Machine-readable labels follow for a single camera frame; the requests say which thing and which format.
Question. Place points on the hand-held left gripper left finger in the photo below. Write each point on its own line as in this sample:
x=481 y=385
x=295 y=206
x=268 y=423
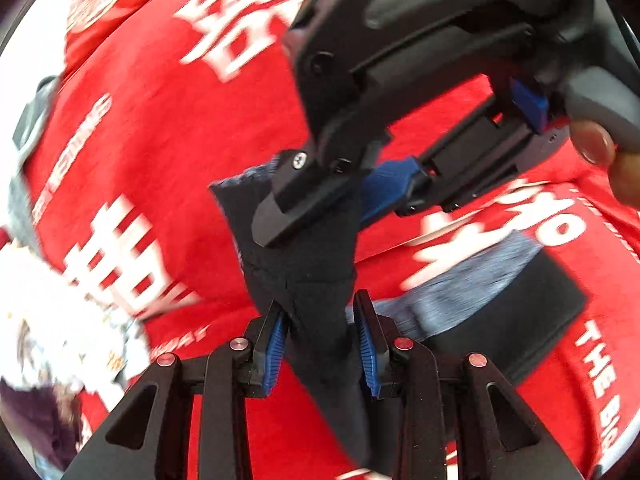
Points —
x=274 y=352

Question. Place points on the person's right hand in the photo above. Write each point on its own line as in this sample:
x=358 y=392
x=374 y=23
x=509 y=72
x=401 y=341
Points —
x=595 y=142

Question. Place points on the black pants grey floral trim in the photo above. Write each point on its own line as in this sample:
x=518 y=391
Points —
x=310 y=280

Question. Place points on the red printed blanket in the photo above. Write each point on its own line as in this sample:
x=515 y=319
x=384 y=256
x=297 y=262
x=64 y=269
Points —
x=150 y=160

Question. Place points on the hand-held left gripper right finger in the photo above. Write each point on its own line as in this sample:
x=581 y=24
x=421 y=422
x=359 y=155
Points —
x=369 y=355

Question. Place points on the grey cloth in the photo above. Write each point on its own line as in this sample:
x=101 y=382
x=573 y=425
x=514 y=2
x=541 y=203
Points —
x=32 y=115

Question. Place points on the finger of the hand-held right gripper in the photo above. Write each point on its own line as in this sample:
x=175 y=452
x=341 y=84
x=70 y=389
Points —
x=300 y=200
x=395 y=182

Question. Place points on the white floral cloth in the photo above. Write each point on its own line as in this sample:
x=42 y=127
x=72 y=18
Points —
x=60 y=320

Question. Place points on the dark purple cloth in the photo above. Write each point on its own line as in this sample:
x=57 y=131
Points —
x=40 y=420

